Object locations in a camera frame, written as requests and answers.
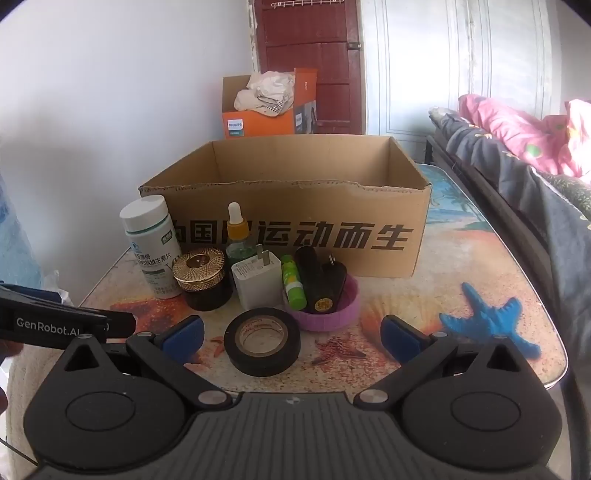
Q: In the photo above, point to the large brown cardboard box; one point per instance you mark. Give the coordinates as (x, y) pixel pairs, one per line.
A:
(369, 221)

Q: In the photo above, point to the pink floral blanket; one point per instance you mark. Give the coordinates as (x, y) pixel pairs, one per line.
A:
(517, 134)

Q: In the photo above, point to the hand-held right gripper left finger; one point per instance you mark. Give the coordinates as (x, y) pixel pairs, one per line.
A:
(184, 333)

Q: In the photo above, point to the black electrical tape roll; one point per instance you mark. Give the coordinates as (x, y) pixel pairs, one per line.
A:
(268, 364)

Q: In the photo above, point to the metal door latch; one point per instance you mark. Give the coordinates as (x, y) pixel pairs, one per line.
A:
(353, 45)

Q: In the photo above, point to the beige crumpled cloth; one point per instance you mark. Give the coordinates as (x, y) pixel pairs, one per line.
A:
(268, 87)

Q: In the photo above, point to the dark red wooden door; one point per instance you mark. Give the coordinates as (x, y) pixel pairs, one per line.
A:
(314, 46)

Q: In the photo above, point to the orange printed carton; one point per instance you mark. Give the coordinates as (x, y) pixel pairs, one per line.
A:
(258, 125)

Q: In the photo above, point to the dark bed frame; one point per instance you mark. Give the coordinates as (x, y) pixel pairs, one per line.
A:
(466, 184)

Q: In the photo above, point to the green dropper bottle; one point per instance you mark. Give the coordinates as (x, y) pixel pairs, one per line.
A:
(238, 230)

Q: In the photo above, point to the black cylinder with gold label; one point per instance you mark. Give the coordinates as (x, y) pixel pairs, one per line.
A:
(314, 281)

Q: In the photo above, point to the white pill bottle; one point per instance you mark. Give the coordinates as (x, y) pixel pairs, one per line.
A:
(147, 258)

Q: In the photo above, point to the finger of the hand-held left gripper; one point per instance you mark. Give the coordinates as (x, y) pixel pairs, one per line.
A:
(41, 295)
(121, 324)

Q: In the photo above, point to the white panelled wardrobe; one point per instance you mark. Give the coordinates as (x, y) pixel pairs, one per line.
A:
(415, 69)

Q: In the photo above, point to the pink plastic lid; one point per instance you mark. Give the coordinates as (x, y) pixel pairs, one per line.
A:
(323, 324)

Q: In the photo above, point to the white plastic bag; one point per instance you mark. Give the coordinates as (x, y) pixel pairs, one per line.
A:
(55, 288)

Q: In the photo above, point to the white charger plug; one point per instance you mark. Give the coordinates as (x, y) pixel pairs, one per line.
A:
(256, 286)

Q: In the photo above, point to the green lip balm stick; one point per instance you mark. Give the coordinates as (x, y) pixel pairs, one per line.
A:
(293, 286)

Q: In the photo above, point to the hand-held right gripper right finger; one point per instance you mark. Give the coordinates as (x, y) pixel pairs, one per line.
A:
(398, 336)

